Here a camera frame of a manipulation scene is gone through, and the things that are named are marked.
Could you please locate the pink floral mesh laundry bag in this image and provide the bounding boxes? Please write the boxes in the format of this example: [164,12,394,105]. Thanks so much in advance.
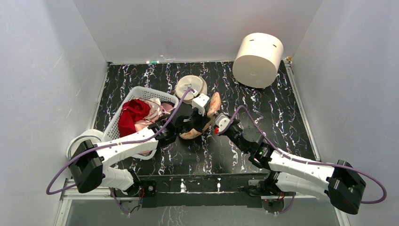
[180,92,222,140]

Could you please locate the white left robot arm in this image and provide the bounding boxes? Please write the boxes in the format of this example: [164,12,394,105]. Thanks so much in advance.
[68,106,214,196]

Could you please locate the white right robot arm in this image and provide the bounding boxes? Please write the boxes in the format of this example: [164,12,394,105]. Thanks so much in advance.
[214,114,366,215]

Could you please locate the round white mesh laundry bag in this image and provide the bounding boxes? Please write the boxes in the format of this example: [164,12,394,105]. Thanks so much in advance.
[175,75,208,99]

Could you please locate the white plastic laundry basket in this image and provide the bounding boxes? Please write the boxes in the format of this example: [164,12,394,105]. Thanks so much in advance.
[102,86,179,141]

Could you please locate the round white mesh bag left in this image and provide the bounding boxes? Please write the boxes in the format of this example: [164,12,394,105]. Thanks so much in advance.
[66,129,104,160]

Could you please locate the pink and white bras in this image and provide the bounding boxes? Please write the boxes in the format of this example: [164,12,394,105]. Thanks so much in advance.
[134,97,175,157]

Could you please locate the red garment in basket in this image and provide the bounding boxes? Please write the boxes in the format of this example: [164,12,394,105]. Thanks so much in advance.
[118,99,150,137]

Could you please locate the large cream cylinder drum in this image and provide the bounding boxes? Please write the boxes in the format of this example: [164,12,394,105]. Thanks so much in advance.
[232,32,284,89]

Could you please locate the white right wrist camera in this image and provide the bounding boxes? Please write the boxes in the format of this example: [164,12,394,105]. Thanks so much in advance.
[215,113,231,135]

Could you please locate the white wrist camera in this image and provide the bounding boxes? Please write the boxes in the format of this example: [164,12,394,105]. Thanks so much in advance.
[192,93,210,116]
[215,113,231,135]

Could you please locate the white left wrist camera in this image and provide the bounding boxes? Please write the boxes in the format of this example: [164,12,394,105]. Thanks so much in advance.
[192,93,210,116]

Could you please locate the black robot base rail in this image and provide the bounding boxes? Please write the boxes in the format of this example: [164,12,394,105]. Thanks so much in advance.
[61,173,343,216]

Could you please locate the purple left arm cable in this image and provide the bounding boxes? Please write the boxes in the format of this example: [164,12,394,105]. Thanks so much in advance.
[46,88,195,196]

